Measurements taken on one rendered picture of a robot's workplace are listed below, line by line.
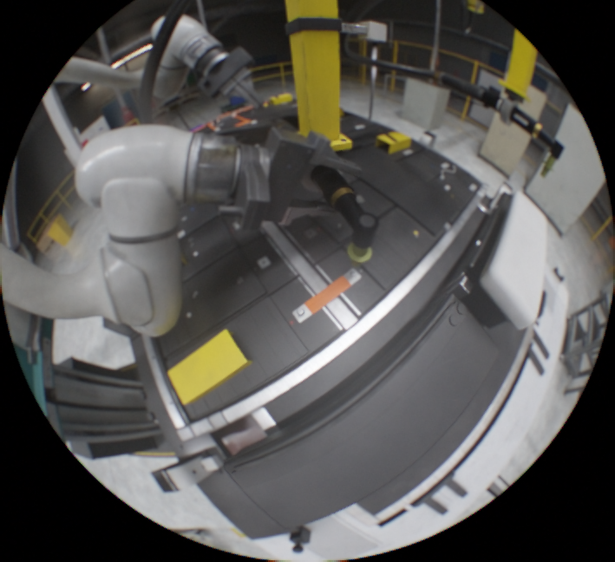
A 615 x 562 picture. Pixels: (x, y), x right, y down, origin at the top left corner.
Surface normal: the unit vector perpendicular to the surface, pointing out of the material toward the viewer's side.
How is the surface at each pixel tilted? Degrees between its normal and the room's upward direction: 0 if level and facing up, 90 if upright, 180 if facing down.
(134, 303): 81
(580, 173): 90
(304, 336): 0
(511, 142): 90
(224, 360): 0
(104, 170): 65
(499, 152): 90
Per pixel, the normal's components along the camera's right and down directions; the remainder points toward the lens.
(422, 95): -0.81, 0.52
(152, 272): 0.81, 0.32
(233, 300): -0.07, -0.54
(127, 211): 0.45, 0.47
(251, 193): 0.51, -0.29
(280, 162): 0.35, 0.78
